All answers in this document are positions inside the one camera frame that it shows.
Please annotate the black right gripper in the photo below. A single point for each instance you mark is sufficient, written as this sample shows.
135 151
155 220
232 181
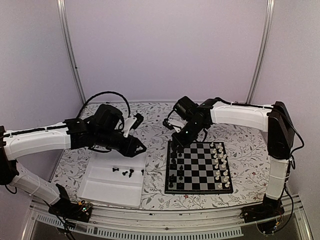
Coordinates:
180 143

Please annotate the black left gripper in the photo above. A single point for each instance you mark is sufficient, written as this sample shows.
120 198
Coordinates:
133 144

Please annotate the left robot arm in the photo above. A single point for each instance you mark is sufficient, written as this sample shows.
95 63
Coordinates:
69 134

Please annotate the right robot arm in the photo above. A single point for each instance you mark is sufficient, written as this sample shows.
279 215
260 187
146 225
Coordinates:
273 121

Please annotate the pile of black chess pieces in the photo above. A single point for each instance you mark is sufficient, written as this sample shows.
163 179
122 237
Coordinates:
128 173

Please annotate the black and silver chessboard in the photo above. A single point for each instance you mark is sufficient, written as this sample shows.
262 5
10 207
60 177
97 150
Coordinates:
201 175

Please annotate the white plastic tray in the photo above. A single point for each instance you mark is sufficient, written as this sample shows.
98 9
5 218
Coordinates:
100 185

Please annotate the floral patterned table mat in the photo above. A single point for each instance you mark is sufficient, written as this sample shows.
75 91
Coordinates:
246 149

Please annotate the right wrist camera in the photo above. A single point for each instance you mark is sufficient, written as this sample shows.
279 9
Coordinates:
173 124

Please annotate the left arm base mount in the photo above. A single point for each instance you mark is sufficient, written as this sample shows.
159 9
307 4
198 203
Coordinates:
78 211

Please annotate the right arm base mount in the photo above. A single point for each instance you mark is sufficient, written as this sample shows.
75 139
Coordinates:
269 214

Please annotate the aluminium front rail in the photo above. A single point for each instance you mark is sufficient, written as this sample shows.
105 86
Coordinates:
111 223

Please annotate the aluminium frame post left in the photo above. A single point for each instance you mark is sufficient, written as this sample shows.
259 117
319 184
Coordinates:
62 12

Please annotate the aluminium frame post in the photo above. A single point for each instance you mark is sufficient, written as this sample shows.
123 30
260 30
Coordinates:
62 12
268 19

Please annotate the aluminium frame post right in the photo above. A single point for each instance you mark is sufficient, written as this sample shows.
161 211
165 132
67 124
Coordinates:
268 19

